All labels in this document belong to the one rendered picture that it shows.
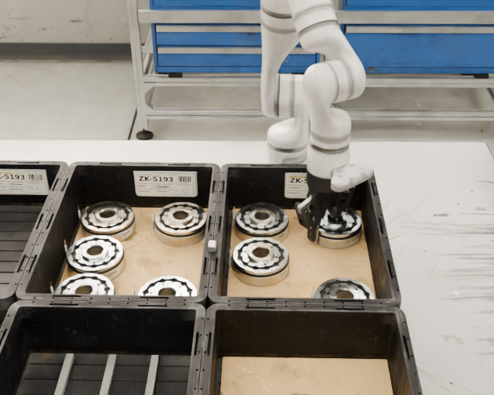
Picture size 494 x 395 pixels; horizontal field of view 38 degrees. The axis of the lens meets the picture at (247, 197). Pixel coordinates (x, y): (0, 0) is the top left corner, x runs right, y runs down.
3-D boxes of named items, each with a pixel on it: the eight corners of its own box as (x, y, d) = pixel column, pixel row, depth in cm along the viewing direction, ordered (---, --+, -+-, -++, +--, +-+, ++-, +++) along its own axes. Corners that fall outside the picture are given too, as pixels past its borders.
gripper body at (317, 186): (330, 148, 135) (327, 190, 140) (296, 163, 130) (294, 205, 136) (359, 164, 130) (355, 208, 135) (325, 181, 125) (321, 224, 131)
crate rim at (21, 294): (71, 171, 145) (70, 161, 144) (220, 172, 145) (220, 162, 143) (15, 310, 113) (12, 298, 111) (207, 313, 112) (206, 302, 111)
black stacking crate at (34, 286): (78, 210, 151) (71, 164, 144) (220, 211, 150) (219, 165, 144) (27, 353, 118) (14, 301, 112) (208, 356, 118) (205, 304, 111)
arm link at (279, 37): (260, -10, 141) (309, -9, 140) (261, 97, 161) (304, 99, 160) (257, 18, 135) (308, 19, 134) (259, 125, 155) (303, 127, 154)
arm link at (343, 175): (339, 195, 123) (341, 164, 120) (295, 167, 130) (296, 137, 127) (375, 176, 128) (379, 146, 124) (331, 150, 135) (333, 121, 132)
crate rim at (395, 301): (221, 172, 145) (220, 162, 143) (371, 175, 144) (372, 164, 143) (207, 313, 112) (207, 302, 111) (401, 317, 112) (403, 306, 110)
